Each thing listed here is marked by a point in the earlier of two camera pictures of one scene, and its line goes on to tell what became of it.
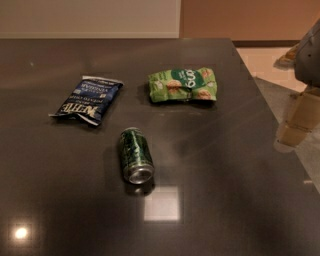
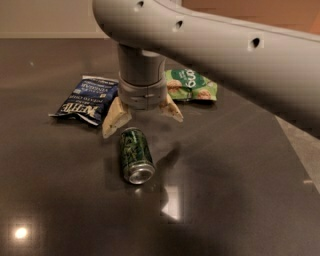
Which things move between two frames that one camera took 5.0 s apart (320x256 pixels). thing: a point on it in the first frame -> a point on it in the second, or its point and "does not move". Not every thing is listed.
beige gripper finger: x=303 y=118 -> x=117 y=116
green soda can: x=136 y=156 does not move
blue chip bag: x=91 y=99 does not move
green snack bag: x=183 y=84 does not move
